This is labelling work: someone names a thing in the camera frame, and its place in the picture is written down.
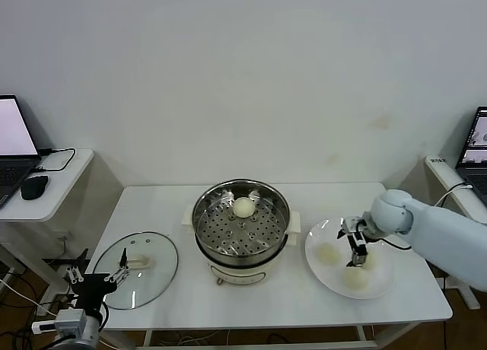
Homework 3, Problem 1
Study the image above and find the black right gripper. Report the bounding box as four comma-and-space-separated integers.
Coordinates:
345, 229, 369, 269

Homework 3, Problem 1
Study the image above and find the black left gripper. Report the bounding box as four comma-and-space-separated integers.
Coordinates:
65, 247, 129, 317

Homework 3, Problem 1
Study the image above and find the white steamed baozi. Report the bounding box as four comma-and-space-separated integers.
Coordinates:
232, 197, 255, 218
342, 268, 371, 291
361, 253, 380, 271
316, 243, 341, 266

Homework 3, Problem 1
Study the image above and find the round glass pot lid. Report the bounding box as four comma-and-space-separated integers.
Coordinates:
93, 231, 180, 310

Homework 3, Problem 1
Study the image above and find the perforated steel steamer basket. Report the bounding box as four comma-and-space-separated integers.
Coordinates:
192, 179, 291, 258

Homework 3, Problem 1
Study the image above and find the round white plate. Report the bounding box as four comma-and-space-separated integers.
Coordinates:
304, 217, 395, 300

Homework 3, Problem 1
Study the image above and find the white main table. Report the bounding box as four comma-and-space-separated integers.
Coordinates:
63, 182, 454, 350

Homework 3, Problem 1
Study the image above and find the black computer mouse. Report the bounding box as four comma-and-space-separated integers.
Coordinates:
20, 174, 49, 201

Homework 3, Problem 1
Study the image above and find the cream electric cooker base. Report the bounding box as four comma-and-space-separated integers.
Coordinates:
182, 208, 301, 287

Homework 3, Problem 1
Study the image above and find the laptop with pale pink screen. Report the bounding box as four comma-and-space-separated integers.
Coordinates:
0, 94, 43, 209

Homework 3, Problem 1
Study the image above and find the laptop with dark screen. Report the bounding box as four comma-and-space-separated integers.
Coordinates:
454, 106, 487, 208

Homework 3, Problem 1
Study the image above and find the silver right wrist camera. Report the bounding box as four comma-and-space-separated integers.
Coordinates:
340, 217, 367, 239

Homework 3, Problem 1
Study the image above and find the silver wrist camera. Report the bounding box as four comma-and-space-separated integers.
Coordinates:
340, 217, 367, 239
32, 308, 88, 334

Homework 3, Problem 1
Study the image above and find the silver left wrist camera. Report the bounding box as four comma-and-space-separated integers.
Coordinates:
32, 308, 88, 334

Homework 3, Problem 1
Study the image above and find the white cable bundle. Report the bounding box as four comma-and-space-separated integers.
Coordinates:
159, 334, 214, 347

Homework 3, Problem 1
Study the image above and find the white laptop cable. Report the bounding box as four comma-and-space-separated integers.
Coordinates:
435, 183, 473, 208

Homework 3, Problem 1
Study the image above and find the black laptop charger cable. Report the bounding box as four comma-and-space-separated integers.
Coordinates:
32, 147, 76, 172

